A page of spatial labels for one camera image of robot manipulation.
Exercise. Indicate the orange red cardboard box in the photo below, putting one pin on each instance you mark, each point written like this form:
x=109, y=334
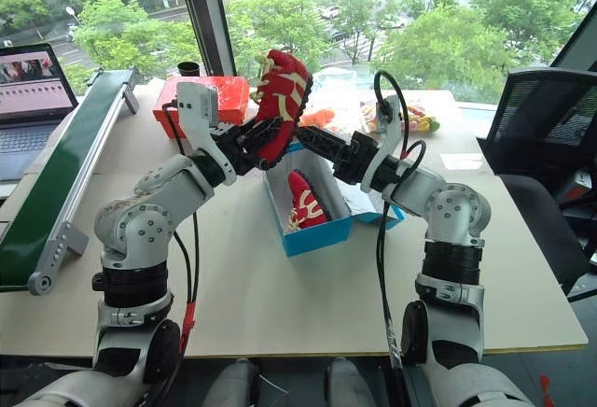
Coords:
x=231, y=94

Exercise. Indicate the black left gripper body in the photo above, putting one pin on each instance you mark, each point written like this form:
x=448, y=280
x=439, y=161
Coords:
x=229, y=141

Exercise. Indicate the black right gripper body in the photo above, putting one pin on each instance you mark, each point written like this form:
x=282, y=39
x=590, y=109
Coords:
x=356, y=159

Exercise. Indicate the orange toy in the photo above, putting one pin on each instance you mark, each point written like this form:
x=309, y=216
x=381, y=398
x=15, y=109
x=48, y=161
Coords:
x=319, y=116

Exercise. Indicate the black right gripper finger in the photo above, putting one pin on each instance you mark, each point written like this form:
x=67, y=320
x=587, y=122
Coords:
x=337, y=159
x=324, y=138

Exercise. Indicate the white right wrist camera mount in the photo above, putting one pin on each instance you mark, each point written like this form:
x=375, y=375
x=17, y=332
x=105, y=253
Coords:
x=391, y=129

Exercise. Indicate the colourful toy fruit pile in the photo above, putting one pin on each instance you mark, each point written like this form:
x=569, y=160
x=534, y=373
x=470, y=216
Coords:
x=422, y=122

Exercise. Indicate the black cup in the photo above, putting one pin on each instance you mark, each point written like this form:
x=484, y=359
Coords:
x=188, y=69

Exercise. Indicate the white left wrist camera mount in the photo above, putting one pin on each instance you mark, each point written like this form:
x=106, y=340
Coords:
x=196, y=113

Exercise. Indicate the open laptop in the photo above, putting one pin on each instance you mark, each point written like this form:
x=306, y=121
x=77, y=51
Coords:
x=28, y=85

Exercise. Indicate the dark window frame post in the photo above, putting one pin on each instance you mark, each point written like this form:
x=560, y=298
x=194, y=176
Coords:
x=205, y=10

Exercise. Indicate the white paper label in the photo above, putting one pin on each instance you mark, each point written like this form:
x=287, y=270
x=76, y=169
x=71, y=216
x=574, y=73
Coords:
x=462, y=160

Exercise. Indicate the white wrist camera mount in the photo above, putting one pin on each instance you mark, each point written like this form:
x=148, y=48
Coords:
x=196, y=113
x=391, y=129

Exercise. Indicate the clear plastic bag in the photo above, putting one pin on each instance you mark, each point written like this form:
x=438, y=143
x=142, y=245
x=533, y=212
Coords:
x=338, y=87

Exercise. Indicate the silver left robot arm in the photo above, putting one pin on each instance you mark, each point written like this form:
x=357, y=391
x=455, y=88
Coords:
x=140, y=225

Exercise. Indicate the grey rounded shape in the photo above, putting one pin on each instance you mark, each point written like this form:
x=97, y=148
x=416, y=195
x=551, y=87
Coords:
x=235, y=381

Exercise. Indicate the green conveyor belt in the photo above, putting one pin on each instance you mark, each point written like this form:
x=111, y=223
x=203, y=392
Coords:
x=60, y=164

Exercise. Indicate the blue cardboard shoebox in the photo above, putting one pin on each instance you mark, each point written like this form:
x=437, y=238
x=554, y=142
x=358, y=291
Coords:
x=322, y=239

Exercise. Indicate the black mesh office chair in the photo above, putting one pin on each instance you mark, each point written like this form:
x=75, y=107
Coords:
x=536, y=108

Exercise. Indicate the orange and black box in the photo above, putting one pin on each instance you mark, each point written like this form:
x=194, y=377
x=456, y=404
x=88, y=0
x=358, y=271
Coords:
x=577, y=187

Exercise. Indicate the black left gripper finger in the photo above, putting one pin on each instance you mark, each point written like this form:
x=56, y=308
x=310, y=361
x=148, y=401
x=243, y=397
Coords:
x=270, y=131
x=255, y=163

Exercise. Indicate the red shoe with cream stripes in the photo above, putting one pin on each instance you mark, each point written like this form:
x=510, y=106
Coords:
x=305, y=199
x=282, y=85

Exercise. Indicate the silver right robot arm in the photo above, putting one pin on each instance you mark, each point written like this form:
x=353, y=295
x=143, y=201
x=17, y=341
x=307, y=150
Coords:
x=454, y=220

